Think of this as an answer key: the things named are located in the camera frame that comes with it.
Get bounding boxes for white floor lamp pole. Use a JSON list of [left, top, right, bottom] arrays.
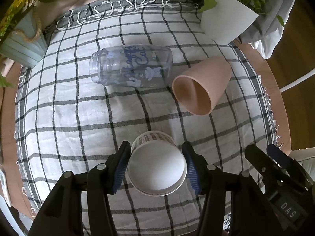
[[280, 69, 315, 93]]

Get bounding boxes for checkered grey white cloth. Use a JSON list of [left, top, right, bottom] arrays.
[[14, 0, 284, 236]]

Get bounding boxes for white paper cup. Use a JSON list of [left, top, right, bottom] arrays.
[[126, 131, 187, 197]]

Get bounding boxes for light blue ribbed vase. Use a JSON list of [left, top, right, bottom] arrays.
[[1, 8, 47, 68]]

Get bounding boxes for white plant pot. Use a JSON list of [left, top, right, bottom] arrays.
[[201, 0, 258, 45]]

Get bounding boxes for pink plastic cup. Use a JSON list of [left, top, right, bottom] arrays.
[[172, 56, 232, 116]]

